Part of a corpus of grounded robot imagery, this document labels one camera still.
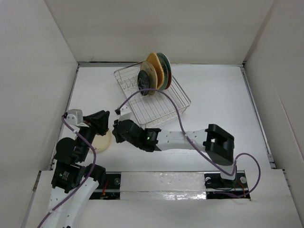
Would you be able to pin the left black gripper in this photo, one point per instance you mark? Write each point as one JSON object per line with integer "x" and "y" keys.
{"x": 99, "y": 125}

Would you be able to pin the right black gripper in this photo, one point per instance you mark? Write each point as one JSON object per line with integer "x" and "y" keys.
{"x": 119, "y": 137}

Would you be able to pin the plain beige plate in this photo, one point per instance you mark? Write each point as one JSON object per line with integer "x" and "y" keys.
{"x": 102, "y": 142}

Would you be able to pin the black round plate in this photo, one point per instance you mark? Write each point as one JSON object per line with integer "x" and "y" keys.
{"x": 143, "y": 82}

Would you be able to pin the beige bird pattern plate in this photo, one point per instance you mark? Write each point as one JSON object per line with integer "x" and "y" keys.
{"x": 149, "y": 69}

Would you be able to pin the light green flower plate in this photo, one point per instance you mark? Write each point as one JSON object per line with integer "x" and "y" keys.
{"x": 166, "y": 74}

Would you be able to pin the square woven bamboo tray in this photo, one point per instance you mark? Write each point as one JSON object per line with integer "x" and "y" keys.
{"x": 154, "y": 60}

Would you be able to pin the red and teal plate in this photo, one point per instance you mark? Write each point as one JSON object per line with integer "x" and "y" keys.
{"x": 168, "y": 65}

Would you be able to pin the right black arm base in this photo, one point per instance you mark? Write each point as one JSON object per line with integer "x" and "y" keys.
{"x": 218, "y": 188}

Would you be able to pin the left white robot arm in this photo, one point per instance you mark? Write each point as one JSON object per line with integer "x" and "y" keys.
{"x": 76, "y": 175}

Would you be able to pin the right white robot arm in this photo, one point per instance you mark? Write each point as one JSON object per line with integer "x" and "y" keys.
{"x": 214, "y": 143}

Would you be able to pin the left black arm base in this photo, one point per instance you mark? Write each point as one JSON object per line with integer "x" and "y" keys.
{"x": 111, "y": 188}

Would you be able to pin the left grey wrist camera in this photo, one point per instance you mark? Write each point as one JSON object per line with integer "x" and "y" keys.
{"x": 74, "y": 117}

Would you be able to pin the silver wire dish rack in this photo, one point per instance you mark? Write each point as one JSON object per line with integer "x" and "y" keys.
{"x": 151, "y": 110}

